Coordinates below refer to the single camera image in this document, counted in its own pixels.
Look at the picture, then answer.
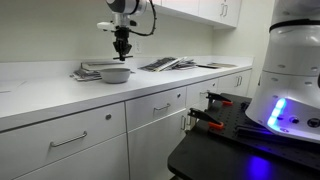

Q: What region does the far black orange clamp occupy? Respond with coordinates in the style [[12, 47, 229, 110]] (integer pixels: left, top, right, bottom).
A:
[[207, 92, 233, 106]]

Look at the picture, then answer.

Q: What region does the left drawer lock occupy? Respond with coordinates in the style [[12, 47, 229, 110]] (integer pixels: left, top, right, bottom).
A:
[[105, 114, 112, 120]]

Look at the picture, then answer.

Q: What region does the drawer handle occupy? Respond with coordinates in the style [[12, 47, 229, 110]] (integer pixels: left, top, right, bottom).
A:
[[50, 131, 87, 148], [153, 103, 171, 111]]

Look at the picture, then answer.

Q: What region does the middle drawer handle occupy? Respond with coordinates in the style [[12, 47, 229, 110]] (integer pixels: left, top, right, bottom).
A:
[[153, 103, 171, 111]]

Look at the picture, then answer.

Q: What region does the upper white wall cabinet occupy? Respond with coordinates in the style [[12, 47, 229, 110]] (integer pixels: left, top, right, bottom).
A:
[[152, 0, 242, 29]]

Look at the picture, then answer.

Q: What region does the black pen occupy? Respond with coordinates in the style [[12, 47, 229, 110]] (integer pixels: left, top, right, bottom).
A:
[[113, 56, 133, 61]]

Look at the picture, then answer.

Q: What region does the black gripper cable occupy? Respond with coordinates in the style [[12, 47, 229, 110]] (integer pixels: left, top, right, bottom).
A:
[[129, 0, 158, 37]]

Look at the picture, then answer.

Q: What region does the black robot cart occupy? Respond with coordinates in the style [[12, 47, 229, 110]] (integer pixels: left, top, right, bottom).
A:
[[167, 93, 320, 180]]

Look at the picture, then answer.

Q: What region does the near black orange clamp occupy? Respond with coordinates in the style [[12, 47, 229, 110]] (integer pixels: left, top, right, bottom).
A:
[[188, 108, 224, 130]]

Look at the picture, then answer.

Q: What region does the stack of books left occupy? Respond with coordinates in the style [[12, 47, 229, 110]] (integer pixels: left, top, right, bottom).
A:
[[70, 61, 125, 82]]

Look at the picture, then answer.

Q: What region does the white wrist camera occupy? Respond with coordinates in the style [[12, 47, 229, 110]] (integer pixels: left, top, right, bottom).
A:
[[96, 20, 138, 32]]

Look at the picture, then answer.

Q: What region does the white wall outlet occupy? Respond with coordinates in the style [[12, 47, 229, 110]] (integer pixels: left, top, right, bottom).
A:
[[135, 41, 142, 54]]

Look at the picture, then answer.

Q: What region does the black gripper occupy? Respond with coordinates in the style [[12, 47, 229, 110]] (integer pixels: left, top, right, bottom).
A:
[[113, 28, 132, 60]]

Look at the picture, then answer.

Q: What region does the grey bowl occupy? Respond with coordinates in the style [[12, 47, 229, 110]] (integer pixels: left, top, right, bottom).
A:
[[100, 68, 131, 84]]

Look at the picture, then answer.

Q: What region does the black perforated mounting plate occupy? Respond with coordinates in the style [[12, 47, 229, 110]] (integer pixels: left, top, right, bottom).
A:
[[208, 100, 320, 171]]

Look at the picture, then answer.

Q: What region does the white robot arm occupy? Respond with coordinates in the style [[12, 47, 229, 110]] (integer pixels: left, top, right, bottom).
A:
[[245, 0, 320, 143]]

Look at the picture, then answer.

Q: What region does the left drawer handle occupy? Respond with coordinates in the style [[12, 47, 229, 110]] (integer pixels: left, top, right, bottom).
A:
[[50, 131, 87, 148]]

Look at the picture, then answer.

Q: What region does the fanned books pile centre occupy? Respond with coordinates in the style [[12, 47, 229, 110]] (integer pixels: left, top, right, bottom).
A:
[[140, 57, 196, 72]]

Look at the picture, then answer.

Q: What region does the white lower cabinet unit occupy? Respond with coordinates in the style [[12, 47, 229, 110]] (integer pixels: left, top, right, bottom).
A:
[[0, 68, 251, 180]]

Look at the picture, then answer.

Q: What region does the black orange clamp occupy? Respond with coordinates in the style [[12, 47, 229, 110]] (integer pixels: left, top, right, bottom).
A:
[[188, 108, 224, 130], [207, 92, 233, 106]]

